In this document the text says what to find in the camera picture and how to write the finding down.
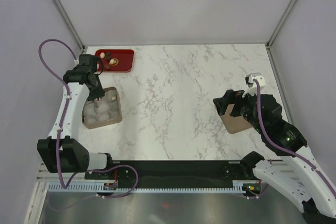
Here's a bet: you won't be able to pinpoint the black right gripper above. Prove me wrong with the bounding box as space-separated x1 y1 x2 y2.
212 86 266 134

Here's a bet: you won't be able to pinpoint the metal tongs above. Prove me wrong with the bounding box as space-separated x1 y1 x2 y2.
93 99 100 108

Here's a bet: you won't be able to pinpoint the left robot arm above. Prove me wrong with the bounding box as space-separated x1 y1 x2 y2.
37 54 115 179

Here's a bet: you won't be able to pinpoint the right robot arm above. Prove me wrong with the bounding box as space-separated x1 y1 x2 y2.
213 90 335 223

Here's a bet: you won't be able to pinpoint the gold chocolate box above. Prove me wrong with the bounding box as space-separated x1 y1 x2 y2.
82 87 122 130

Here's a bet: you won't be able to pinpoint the dark brown chocolate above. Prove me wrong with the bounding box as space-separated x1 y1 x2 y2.
106 51 111 60

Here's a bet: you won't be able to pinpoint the red chocolate tray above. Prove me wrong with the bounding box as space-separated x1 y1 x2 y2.
94 49 135 72

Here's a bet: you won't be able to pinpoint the gold box lid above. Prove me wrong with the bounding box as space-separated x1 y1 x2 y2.
220 104 252 134

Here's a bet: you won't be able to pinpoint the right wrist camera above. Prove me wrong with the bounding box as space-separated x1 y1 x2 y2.
243 73 266 97

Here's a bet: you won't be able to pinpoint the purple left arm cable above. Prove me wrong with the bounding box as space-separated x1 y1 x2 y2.
38 39 139 212

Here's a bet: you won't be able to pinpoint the right aluminium frame post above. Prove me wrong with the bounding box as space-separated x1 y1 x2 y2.
265 0 298 50

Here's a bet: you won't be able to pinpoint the aluminium frame post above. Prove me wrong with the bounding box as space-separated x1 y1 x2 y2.
265 0 298 50
51 0 86 51

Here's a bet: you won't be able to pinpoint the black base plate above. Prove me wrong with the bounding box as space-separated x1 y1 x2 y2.
85 160 257 188

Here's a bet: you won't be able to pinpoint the left aluminium frame post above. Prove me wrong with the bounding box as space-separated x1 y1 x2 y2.
51 0 86 51

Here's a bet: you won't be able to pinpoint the white cable duct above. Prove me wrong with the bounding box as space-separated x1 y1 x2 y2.
47 182 246 194

